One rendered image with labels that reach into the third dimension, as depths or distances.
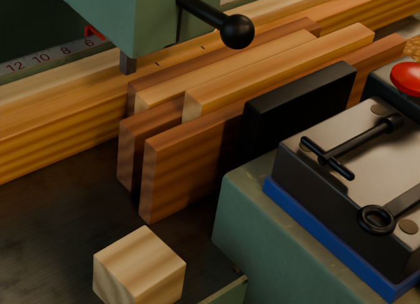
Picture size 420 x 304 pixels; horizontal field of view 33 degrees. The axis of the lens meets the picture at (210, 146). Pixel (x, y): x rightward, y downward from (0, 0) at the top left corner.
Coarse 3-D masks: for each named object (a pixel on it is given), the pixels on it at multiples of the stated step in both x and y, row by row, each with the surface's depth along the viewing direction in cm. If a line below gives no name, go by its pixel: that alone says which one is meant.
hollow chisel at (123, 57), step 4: (120, 52) 51; (120, 56) 51; (124, 56) 50; (120, 60) 51; (124, 60) 51; (128, 60) 50; (132, 60) 51; (136, 60) 51; (120, 64) 51; (124, 64) 51; (128, 64) 51; (132, 64) 51; (120, 68) 52; (124, 68) 51; (128, 68) 51; (132, 68) 51; (124, 72) 51; (128, 72) 51; (132, 72) 52
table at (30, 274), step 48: (0, 192) 48; (48, 192) 49; (96, 192) 49; (0, 240) 45; (48, 240) 46; (96, 240) 46; (192, 240) 47; (0, 288) 42; (48, 288) 43; (192, 288) 44; (240, 288) 45
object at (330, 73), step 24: (336, 72) 47; (264, 96) 44; (288, 96) 44; (312, 96) 45; (336, 96) 48; (264, 120) 43; (288, 120) 45; (312, 120) 47; (240, 144) 45; (264, 144) 45
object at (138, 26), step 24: (72, 0) 47; (96, 0) 45; (120, 0) 42; (144, 0) 42; (168, 0) 43; (216, 0) 46; (96, 24) 46; (120, 24) 43; (144, 24) 43; (168, 24) 44; (192, 24) 46; (120, 48) 44; (144, 48) 44
